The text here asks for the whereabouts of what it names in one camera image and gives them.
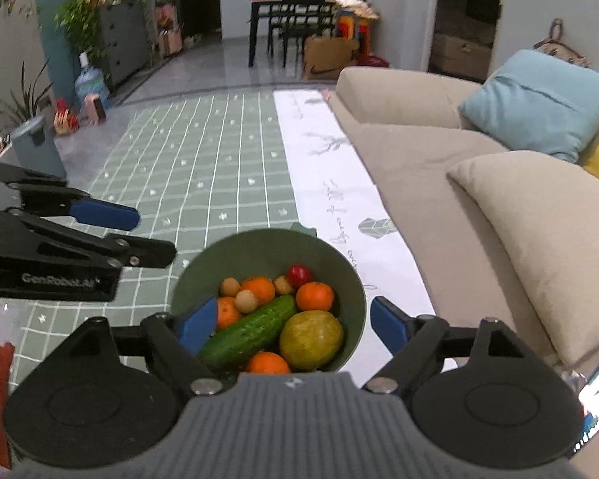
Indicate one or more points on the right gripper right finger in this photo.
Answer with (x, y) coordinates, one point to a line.
(413, 342)

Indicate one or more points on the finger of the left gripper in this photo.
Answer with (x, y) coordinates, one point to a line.
(130, 251)
(105, 213)

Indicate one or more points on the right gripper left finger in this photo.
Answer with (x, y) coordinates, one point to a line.
(174, 343)

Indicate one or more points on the brown longan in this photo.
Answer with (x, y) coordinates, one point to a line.
(229, 287)
(283, 286)
(246, 302)

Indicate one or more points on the brown longan front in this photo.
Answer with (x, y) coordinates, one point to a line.
(246, 302)

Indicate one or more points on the red tomato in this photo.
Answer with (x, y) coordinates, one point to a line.
(299, 275)

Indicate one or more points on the grey trash bin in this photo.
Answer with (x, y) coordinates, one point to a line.
(36, 149)

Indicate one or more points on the green cucumber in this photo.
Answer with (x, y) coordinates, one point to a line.
(234, 346)

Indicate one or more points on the orange tangerine left front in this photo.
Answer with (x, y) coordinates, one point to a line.
(227, 312)

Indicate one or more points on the orange tangerine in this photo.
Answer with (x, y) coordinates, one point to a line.
(266, 362)
(315, 296)
(227, 312)
(262, 287)

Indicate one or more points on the pink small heater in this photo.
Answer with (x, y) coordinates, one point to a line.
(94, 108)

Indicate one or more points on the orange tangerine back left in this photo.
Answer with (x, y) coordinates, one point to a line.
(262, 287)

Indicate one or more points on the yellow green pear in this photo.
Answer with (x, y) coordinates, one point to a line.
(311, 339)

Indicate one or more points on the orange tangerine back right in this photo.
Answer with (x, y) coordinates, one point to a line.
(315, 296)

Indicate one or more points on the blue water jug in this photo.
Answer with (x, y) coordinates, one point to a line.
(91, 80)

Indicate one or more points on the green plastic bowl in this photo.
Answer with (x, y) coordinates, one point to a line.
(270, 253)

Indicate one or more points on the green checked tablecloth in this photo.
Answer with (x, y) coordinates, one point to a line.
(208, 167)

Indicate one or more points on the green potted plant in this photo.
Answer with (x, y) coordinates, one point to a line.
(80, 22)

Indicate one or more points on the grey drawer cabinet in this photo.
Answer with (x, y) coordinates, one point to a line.
(124, 39)

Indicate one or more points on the beige cushion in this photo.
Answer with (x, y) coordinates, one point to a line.
(546, 214)

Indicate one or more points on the beige sofa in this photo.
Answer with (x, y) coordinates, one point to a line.
(503, 398)

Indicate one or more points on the light blue cushion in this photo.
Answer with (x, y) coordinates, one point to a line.
(538, 102)

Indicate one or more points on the brown nike paper bag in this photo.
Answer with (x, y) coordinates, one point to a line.
(325, 57)

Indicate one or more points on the dark dining table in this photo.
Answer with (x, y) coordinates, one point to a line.
(291, 20)

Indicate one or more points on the brown bag on sofa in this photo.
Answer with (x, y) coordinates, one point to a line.
(553, 45)

